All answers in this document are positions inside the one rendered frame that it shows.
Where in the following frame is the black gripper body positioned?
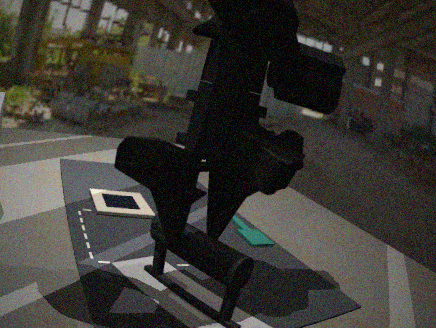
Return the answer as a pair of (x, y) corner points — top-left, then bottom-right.
(114, 81), (268, 192)

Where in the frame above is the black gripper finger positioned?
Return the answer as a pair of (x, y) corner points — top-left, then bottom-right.
(150, 188), (207, 250)
(206, 171), (259, 240)

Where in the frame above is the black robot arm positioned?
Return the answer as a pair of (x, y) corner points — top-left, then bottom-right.
(193, 0), (346, 195)

